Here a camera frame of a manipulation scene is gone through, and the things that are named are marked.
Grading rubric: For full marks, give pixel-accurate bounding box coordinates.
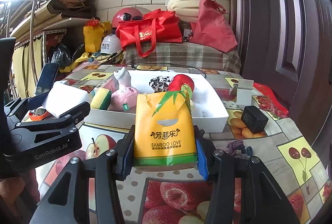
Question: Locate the dark red fabric bag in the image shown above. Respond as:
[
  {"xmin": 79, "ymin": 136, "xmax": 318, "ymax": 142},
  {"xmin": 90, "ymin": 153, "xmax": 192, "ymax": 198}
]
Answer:
[{"xmin": 190, "ymin": 0, "xmax": 237, "ymax": 53}]

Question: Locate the pink helmet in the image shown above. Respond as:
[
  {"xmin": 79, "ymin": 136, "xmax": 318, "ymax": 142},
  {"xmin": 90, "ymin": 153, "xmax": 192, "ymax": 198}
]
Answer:
[{"xmin": 111, "ymin": 7, "xmax": 143, "ymax": 29}]

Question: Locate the red plush apple toy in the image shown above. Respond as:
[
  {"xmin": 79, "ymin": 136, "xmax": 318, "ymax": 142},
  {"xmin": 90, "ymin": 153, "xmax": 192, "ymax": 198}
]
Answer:
[{"xmin": 168, "ymin": 74, "xmax": 195, "ymax": 98}]

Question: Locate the yellow gift bag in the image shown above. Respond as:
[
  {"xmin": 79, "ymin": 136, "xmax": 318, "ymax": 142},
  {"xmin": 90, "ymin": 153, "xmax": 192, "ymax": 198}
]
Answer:
[{"xmin": 83, "ymin": 19, "xmax": 112, "ymax": 53}]

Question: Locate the cream foam roll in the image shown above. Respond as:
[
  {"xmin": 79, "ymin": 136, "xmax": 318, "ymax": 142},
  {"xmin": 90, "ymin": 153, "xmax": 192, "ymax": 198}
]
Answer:
[{"xmin": 166, "ymin": 0, "xmax": 200, "ymax": 23}]

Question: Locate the black white patterned scrunchie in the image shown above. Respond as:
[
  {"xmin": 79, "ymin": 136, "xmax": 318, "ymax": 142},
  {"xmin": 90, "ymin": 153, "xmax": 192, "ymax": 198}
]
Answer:
[{"xmin": 149, "ymin": 76, "xmax": 171, "ymax": 93}]

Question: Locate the black smartphone on stand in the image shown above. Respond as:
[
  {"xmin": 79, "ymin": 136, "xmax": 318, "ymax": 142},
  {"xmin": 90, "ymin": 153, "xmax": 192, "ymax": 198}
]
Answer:
[{"xmin": 34, "ymin": 62, "xmax": 60, "ymax": 96}]

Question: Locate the dark wooden door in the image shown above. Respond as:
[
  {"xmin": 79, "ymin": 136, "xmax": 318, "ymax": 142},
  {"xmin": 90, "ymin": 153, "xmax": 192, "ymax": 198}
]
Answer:
[{"xmin": 229, "ymin": 0, "xmax": 331, "ymax": 143}]

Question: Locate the pink plush pig toy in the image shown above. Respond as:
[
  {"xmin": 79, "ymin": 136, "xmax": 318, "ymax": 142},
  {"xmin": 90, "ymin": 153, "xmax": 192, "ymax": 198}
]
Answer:
[{"xmin": 107, "ymin": 86, "xmax": 138, "ymax": 112}]

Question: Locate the red tote bag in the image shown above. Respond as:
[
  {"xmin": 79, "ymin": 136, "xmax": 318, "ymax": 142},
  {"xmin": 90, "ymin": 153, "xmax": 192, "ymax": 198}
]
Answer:
[{"xmin": 116, "ymin": 9, "xmax": 182, "ymax": 57}]

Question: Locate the black charger block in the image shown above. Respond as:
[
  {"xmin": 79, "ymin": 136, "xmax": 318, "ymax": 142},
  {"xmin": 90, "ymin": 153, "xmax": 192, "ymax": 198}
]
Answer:
[{"xmin": 241, "ymin": 106, "xmax": 268, "ymax": 134}]

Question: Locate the yellow bamboo tissue pack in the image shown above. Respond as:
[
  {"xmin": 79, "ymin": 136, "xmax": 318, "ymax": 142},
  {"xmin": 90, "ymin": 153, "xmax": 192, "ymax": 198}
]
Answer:
[{"xmin": 133, "ymin": 91, "xmax": 198, "ymax": 168}]

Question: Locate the yellow green sponge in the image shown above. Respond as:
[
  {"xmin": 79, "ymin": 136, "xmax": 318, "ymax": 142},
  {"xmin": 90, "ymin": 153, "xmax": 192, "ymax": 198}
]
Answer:
[{"xmin": 90, "ymin": 88, "xmax": 112, "ymax": 111}]

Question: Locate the white foam block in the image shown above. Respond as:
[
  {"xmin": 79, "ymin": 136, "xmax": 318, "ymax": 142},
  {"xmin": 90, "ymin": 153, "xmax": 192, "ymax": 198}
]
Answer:
[{"xmin": 42, "ymin": 81, "xmax": 91, "ymax": 118}]

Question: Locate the purple grey knotted rope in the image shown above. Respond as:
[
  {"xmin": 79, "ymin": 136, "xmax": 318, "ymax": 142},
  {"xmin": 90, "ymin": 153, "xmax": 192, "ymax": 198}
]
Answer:
[{"xmin": 225, "ymin": 139, "xmax": 254, "ymax": 160}]

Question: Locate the white shallow cardboard box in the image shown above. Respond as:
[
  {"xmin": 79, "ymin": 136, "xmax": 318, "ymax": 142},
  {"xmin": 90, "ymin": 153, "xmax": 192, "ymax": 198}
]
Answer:
[{"xmin": 83, "ymin": 69, "xmax": 230, "ymax": 134}]

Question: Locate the white helmet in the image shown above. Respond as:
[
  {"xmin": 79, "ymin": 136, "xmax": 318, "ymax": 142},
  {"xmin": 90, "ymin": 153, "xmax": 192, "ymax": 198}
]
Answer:
[{"xmin": 100, "ymin": 34, "xmax": 122, "ymax": 55}]

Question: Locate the plaid covered bench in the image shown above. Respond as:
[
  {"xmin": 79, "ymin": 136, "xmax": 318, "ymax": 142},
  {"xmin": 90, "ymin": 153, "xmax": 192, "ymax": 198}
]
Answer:
[{"xmin": 124, "ymin": 42, "xmax": 241, "ymax": 74}]

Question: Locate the black cable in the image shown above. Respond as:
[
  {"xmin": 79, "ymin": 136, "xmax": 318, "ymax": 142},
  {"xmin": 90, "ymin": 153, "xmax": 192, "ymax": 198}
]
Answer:
[{"xmin": 131, "ymin": 62, "xmax": 207, "ymax": 78}]

